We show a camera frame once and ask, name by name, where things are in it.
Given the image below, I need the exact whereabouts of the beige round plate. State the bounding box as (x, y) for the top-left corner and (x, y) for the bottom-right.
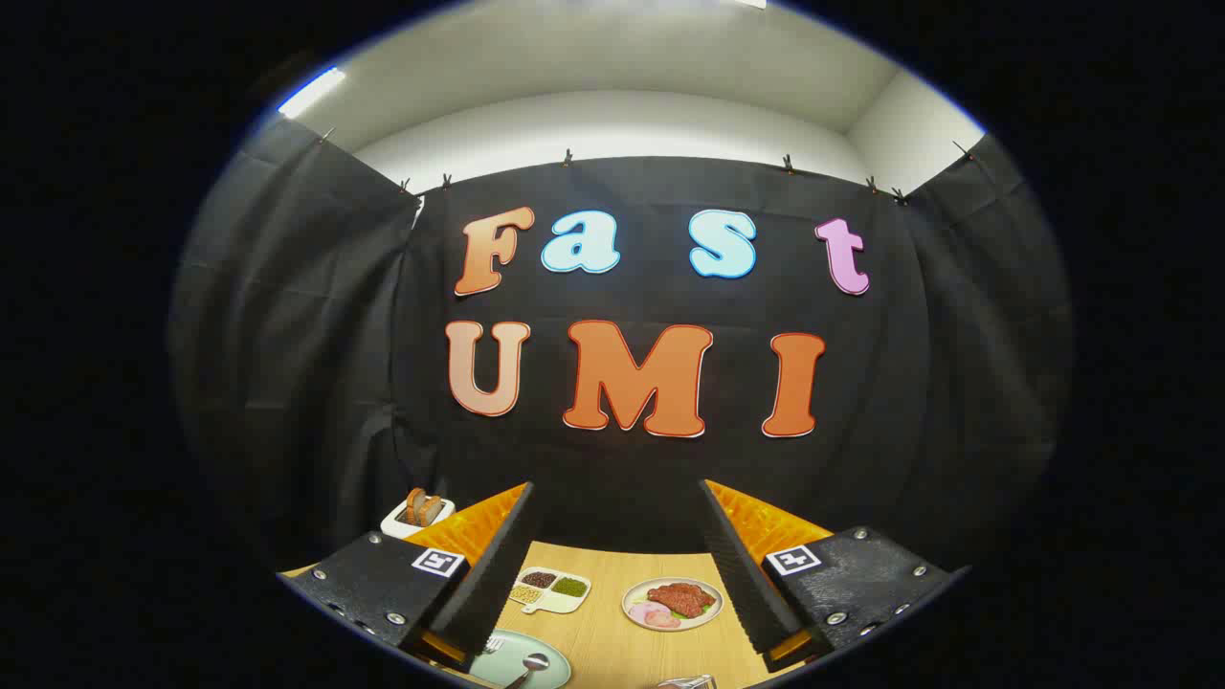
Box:
(622, 577), (724, 633)

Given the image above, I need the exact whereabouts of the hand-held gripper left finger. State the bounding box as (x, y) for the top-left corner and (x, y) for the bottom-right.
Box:
(278, 481), (537, 671)

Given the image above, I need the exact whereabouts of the ceiling light strip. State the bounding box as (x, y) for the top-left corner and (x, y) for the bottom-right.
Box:
(278, 65), (347, 120)

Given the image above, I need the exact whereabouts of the brown steak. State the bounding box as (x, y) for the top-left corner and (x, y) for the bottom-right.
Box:
(647, 583), (717, 619)

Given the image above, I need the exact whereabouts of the metal spoon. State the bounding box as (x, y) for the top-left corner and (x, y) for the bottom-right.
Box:
(504, 653), (551, 689)

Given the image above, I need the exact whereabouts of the white divided dish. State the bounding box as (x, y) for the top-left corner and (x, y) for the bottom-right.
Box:
(509, 567), (591, 615)

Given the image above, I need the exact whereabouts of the white toaster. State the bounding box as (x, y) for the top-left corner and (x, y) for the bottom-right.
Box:
(381, 498), (456, 540)

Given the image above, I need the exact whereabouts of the row of black cloth clips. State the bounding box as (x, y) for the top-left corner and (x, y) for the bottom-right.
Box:
(319, 127), (972, 207)

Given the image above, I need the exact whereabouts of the light blue plate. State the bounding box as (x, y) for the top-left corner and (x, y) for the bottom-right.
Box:
(467, 629), (572, 689)

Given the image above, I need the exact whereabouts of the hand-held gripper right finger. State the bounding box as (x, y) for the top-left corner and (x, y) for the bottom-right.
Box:
(699, 478), (969, 673)

